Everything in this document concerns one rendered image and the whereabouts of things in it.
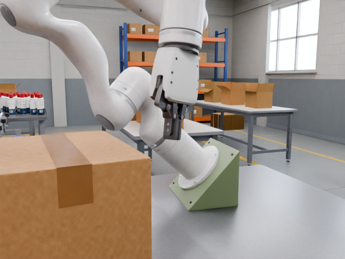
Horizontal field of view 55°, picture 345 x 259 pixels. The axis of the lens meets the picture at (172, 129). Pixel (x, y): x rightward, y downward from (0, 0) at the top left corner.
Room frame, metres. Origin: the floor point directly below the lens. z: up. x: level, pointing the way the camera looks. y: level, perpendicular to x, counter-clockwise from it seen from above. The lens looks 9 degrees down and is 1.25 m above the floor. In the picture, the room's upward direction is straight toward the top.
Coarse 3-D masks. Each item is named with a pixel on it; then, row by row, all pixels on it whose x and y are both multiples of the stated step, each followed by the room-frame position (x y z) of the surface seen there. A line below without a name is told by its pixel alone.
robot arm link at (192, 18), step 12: (168, 0) 0.65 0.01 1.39; (180, 0) 0.64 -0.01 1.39; (192, 0) 0.64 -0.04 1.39; (204, 0) 0.67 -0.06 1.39; (168, 12) 0.64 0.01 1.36; (180, 12) 0.64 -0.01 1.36; (192, 12) 0.64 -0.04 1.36; (204, 12) 0.69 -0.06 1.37; (168, 24) 0.64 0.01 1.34; (180, 24) 0.63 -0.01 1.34; (192, 24) 0.64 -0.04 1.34
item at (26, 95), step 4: (0, 92) 3.55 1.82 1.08; (4, 92) 3.52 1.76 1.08; (12, 92) 3.56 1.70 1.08; (16, 92) 3.61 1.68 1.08; (24, 92) 3.50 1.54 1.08; (28, 92) 3.59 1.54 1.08; (36, 92) 3.57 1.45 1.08; (0, 96) 3.20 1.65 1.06; (4, 96) 3.42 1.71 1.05; (8, 96) 3.33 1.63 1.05; (16, 96) 3.50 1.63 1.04; (24, 96) 3.35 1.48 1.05; (28, 96) 3.41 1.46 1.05; (0, 100) 3.19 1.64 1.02; (4, 100) 3.40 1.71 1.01; (28, 100) 3.28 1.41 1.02; (0, 104) 3.19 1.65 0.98; (4, 104) 3.40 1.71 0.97; (16, 104) 3.33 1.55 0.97; (28, 104) 3.27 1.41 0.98; (4, 108) 3.41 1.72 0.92; (8, 108) 3.32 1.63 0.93; (16, 108) 3.40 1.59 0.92; (28, 108) 3.27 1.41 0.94; (8, 112) 3.32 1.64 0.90; (16, 112) 3.40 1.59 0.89; (28, 112) 3.27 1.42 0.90
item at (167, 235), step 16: (160, 208) 1.02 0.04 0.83; (160, 224) 0.90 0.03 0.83; (176, 224) 0.90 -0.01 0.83; (160, 240) 0.81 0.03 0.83; (176, 240) 0.81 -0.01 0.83; (192, 240) 0.81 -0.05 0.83; (160, 256) 0.73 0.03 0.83; (176, 256) 0.73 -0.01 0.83; (192, 256) 0.73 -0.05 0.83; (208, 256) 0.73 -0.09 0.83
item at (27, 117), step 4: (44, 108) 3.57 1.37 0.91; (4, 112) 3.49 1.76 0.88; (4, 116) 3.12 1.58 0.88; (16, 116) 3.12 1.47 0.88; (20, 116) 3.12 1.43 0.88; (24, 116) 3.12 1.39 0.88; (28, 116) 3.12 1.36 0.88; (32, 116) 3.12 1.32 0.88; (36, 116) 3.12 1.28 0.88; (44, 116) 3.12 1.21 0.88; (8, 120) 2.97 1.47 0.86; (12, 120) 2.99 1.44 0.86; (16, 120) 3.00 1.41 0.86; (20, 120) 3.01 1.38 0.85; (24, 120) 3.02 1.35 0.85; (28, 120) 3.04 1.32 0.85; (32, 120) 3.05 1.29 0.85; (36, 120) 3.07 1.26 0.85; (40, 120) 3.10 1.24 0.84; (40, 124) 3.10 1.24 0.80; (40, 128) 3.10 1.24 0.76; (40, 132) 3.10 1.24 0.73; (44, 132) 3.11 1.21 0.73
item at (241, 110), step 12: (216, 108) 5.57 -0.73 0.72; (228, 108) 5.08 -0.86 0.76; (240, 108) 4.92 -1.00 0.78; (252, 108) 4.92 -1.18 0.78; (264, 108) 4.92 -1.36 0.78; (276, 108) 4.92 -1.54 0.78; (288, 108) 4.92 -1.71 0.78; (192, 120) 6.54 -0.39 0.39; (252, 120) 4.60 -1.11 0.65; (288, 120) 4.85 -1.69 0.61; (252, 132) 4.60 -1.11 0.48; (288, 132) 4.84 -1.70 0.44; (252, 144) 4.60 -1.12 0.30; (288, 144) 4.82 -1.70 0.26; (288, 156) 4.82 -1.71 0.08
